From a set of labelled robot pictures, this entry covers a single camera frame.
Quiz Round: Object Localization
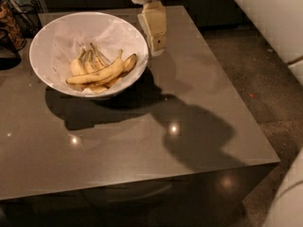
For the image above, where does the white bowl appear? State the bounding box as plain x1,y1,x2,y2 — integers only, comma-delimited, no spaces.
28,11,150,100

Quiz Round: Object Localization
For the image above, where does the black wire rack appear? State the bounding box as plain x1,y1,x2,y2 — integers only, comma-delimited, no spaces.
6,0,42,38

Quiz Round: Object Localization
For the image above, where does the patterned container at left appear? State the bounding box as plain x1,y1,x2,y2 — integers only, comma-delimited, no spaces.
0,0,27,50

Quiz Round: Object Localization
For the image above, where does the yellow banana bunch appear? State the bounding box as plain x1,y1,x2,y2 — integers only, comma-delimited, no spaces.
66,44,137,94

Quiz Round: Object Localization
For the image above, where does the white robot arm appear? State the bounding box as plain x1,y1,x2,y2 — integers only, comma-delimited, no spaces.
213,0,303,227

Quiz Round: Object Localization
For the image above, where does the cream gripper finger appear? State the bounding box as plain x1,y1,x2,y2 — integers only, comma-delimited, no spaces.
138,1,167,57

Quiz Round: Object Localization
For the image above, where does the white paper bowl liner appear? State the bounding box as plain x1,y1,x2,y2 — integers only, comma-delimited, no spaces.
44,19,150,95

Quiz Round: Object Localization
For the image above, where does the dark round object at left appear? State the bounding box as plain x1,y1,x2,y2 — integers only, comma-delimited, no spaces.
0,29,21,70

